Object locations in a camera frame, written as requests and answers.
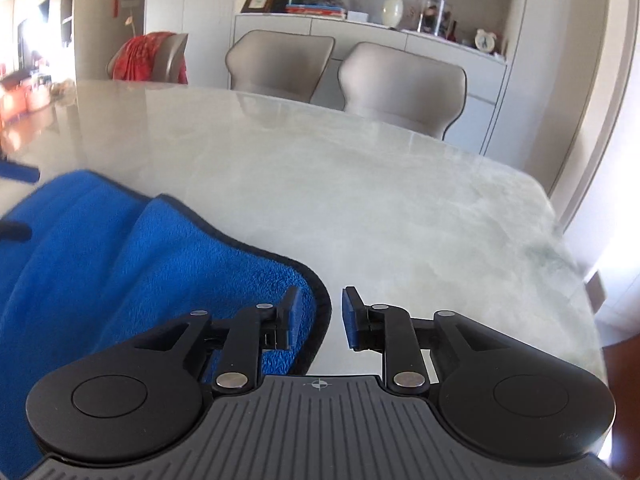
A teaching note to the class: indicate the white ceramic vase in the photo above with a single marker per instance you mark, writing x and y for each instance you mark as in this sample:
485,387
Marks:
393,7

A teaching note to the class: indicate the white alarm clock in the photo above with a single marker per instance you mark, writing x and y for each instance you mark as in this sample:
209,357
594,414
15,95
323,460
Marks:
485,40

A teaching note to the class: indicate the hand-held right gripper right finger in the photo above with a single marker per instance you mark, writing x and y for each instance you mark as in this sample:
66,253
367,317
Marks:
349,317

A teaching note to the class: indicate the blue towel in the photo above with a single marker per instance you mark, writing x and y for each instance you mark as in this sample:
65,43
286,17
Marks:
100,270

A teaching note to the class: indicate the red patterned blanket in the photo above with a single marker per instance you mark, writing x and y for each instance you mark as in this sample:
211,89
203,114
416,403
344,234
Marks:
145,57

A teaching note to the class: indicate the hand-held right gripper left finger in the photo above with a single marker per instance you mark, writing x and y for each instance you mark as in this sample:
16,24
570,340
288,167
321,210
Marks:
294,305

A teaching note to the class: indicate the stack of books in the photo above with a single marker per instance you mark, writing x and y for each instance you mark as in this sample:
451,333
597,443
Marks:
316,10

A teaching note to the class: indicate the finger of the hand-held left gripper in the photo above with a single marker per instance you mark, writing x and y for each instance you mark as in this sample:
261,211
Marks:
12,231

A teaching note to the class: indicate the small white box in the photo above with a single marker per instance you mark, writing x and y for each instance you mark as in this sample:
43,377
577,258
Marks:
357,16

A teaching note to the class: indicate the white sideboard cabinet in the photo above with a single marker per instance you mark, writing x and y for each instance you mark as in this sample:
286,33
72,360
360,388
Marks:
450,55

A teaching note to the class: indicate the beige dining chair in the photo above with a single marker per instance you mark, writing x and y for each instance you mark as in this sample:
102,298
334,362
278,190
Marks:
172,57
280,65
402,90

